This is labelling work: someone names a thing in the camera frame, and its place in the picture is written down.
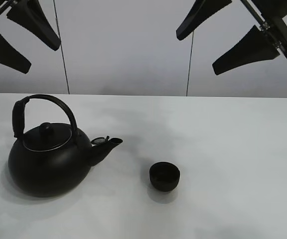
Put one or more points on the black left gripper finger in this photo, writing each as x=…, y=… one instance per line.
x=29, y=14
x=12, y=58

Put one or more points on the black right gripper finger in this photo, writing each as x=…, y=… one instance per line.
x=253, y=47
x=200, y=11

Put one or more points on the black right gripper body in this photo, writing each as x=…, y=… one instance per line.
x=269, y=14

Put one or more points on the black round teapot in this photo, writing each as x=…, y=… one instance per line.
x=53, y=158

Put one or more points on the small black teacup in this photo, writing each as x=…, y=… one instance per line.
x=164, y=176

